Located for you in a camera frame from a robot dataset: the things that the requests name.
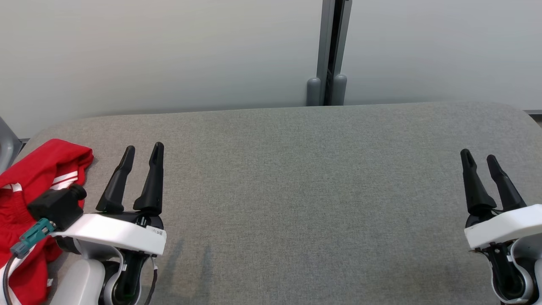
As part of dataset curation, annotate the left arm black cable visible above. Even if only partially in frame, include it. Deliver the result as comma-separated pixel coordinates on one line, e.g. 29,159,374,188
2,254,18,305

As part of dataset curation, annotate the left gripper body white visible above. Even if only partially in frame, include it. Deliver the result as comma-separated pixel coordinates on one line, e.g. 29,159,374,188
53,212,167,256

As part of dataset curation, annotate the grey metal partition post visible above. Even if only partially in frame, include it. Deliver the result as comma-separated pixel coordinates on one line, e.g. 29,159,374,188
317,0,353,106

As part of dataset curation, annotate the left teal cable connector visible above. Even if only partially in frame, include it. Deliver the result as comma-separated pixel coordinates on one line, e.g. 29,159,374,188
11,218,55,259

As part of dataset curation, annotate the grey metal frame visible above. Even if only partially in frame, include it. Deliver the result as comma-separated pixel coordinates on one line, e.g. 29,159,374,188
0,116,24,174

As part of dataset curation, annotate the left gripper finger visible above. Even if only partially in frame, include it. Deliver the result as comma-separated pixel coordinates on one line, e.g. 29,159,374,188
133,142,165,216
96,146,136,214

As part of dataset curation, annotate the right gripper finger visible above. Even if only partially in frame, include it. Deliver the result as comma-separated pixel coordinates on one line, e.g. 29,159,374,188
487,155,527,211
460,149,497,216

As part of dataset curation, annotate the red Bulls basketball jersey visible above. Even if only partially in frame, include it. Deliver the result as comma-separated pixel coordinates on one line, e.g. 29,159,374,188
0,139,94,255

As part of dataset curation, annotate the grey cylinder post foot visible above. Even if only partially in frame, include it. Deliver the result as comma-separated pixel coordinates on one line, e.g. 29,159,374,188
333,74,348,105
307,77,322,106

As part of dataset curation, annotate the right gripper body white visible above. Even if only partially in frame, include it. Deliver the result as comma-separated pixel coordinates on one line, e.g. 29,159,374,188
465,205,542,250

